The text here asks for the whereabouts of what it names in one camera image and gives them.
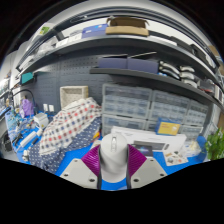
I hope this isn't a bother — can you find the green potted plant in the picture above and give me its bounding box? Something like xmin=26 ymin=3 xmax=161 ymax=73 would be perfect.
xmin=203 ymin=128 xmax=224 ymax=161

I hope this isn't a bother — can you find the small black box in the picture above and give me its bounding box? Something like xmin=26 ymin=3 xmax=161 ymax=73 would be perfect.
xmin=133 ymin=143 xmax=155 ymax=158

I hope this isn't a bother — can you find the red and blue checkered cloth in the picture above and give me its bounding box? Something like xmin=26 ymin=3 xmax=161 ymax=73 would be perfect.
xmin=39 ymin=97 xmax=103 ymax=156

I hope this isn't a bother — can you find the yellow box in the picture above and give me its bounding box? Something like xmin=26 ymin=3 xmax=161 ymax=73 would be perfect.
xmin=155 ymin=119 xmax=182 ymax=136

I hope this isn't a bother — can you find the long white keyboard box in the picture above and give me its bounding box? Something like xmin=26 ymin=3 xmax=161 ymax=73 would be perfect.
xmin=110 ymin=125 xmax=188 ymax=153

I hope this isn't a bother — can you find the purple object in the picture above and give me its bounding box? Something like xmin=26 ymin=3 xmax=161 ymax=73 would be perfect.
xmin=19 ymin=98 xmax=35 ymax=118

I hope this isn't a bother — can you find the small white device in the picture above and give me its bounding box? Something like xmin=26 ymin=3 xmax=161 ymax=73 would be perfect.
xmin=33 ymin=112 xmax=50 ymax=131

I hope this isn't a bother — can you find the grey plastic drawer cabinet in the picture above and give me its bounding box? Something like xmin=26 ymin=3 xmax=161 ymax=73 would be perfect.
xmin=183 ymin=99 xmax=210 ymax=141
xmin=101 ymin=83 xmax=154 ymax=136
xmin=146 ymin=89 xmax=193 ymax=133

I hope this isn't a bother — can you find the printed picture sheet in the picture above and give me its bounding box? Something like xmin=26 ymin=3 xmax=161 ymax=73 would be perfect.
xmin=163 ymin=151 xmax=190 ymax=167

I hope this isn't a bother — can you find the white computer mouse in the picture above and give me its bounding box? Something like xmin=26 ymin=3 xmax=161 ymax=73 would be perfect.
xmin=98 ymin=132 xmax=129 ymax=184

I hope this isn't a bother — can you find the white wicker basket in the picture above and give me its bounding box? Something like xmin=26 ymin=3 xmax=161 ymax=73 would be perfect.
xmin=59 ymin=85 xmax=90 ymax=110

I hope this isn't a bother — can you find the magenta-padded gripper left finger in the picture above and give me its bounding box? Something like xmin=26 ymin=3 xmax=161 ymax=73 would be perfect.
xmin=59 ymin=144 xmax=102 ymax=190

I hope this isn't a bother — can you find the small white packet box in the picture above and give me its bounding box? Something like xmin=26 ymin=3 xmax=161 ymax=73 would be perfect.
xmin=184 ymin=139 xmax=203 ymax=158

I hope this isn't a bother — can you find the dark wall shelf unit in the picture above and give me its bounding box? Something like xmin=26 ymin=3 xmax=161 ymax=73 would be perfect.
xmin=14 ymin=14 xmax=224 ymax=111

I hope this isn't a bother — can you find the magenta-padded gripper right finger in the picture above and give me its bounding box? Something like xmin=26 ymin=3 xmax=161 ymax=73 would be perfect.
xmin=126 ymin=144 xmax=168 ymax=189

